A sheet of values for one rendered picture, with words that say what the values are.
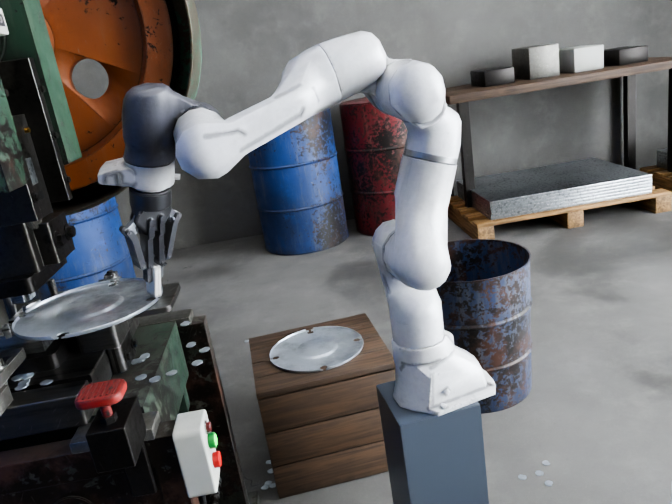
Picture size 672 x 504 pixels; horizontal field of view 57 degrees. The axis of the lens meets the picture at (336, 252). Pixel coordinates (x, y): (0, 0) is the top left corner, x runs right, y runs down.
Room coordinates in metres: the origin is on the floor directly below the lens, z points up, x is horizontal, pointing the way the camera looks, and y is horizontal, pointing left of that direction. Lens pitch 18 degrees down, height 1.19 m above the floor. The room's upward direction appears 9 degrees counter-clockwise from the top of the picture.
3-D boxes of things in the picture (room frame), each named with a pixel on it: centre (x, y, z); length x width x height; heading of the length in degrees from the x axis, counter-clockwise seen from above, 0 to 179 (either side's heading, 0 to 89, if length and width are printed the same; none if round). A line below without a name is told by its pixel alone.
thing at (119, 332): (1.17, 0.46, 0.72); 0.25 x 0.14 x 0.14; 93
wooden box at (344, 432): (1.70, 0.10, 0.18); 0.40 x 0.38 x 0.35; 98
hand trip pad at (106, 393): (0.85, 0.39, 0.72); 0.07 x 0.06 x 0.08; 93
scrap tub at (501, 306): (1.94, -0.43, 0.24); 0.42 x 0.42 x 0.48
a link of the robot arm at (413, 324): (1.23, -0.14, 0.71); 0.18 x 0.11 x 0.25; 11
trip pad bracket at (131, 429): (0.87, 0.39, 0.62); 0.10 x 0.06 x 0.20; 3
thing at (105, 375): (1.17, 0.63, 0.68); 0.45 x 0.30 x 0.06; 3
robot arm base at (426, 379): (1.20, -0.19, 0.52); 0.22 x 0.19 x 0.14; 100
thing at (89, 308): (1.17, 0.51, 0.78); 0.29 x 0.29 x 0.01
